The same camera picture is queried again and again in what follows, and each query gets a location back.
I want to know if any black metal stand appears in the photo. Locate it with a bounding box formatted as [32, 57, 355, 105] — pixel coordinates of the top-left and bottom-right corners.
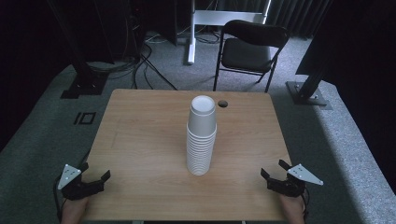
[285, 52, 333, 111]
[46, 0, 109, 100]

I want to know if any bundle of black floor cables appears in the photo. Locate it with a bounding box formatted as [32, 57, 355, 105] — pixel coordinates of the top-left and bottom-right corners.
[88, 8, 179, 91]

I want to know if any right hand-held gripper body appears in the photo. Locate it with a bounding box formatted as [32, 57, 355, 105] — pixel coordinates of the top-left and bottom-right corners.
[266, 163, 324, 198]

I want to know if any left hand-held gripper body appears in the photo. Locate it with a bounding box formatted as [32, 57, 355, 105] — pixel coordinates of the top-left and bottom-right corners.
[57, 163, 106, 202]

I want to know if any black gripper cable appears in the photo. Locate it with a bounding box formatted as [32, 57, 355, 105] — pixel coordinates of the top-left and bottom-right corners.
[52, 175, 67, 222]
[300, 186, 311, 220]

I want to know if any black cable bundle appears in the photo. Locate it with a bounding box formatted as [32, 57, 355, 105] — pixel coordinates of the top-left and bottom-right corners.
[214, 0, 332, 39]

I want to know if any white metal desk frame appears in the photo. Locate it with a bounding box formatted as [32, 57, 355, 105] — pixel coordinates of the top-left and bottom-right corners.
[186, 0, 273, 65]

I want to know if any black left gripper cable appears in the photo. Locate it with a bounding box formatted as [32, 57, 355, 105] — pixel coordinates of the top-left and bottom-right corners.
[52, 175, 67, 222]

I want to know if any person's right hand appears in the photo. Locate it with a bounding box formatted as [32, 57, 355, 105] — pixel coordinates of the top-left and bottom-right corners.
[278, 193, 306, 224]

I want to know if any black folding chair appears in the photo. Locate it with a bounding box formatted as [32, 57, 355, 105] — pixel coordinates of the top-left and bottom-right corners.
[212, 19, 290, 93]

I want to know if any person's left hand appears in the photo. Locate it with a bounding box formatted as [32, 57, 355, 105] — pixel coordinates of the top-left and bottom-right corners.
[60, 197, 90, 224]

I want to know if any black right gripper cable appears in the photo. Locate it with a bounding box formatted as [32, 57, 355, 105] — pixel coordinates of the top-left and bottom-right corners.
[300, 186, 311, 220]

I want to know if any black computer tower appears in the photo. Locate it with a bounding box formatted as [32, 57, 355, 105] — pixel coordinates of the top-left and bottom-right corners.
[146, 0, 179, 48]

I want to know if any stack of white paper cups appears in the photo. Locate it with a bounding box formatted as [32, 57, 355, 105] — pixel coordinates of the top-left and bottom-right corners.
[186, 94, 219, 176]

